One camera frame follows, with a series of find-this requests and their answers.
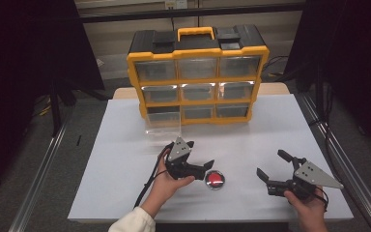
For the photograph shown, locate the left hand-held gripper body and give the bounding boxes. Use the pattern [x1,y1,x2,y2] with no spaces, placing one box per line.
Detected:
[164,136,207,182]

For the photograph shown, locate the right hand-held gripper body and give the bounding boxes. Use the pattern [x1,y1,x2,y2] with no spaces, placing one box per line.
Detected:
[266,156,345,201]

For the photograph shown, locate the red round tin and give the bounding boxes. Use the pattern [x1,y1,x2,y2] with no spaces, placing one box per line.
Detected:
[204,169,226,191]

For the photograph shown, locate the clear plastic storage drawer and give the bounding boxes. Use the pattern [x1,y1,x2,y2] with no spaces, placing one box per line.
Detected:
[144,109,183,139]

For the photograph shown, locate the yellow black drawer cabinet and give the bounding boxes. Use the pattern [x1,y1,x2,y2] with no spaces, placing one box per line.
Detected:
[126,24,271,128]

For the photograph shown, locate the person's right hand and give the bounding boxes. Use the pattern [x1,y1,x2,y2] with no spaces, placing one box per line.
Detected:
[283,186,329,226]

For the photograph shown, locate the person's left hand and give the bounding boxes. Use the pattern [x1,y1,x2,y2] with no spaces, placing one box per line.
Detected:
[142,155,196,215]

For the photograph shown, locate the set of clear drawers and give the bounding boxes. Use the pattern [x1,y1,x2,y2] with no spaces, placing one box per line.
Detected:
[133,55,262,120]

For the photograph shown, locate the black curtain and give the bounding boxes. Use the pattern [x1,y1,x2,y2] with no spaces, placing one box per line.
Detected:
[0,0,106,197]
[284,0,371,162]

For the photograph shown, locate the black stand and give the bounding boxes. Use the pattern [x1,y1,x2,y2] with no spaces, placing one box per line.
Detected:
[48,76,110,137]

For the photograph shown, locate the black horizontal bar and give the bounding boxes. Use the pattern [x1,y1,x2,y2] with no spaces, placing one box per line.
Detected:
[78,2,307,24]

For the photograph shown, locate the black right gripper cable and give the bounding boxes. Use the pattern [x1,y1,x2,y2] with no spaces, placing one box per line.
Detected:
[315,186,330,215]

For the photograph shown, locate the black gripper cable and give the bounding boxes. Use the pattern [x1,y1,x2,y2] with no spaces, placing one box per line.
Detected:
[315,186,330,215]
[132,144,175,210]

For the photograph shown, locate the metal floor rail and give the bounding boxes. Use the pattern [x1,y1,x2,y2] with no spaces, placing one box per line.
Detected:
[298,93,371,232]
[8,124,69,232]

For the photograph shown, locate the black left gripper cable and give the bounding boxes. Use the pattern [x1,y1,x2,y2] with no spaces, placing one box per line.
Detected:
[132,144,175,210]

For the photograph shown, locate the black floor cables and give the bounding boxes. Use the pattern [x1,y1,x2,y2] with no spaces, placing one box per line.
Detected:
[261,55,292,79]

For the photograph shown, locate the white wall socket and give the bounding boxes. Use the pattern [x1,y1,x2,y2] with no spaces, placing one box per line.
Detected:
[164,0,188,10]

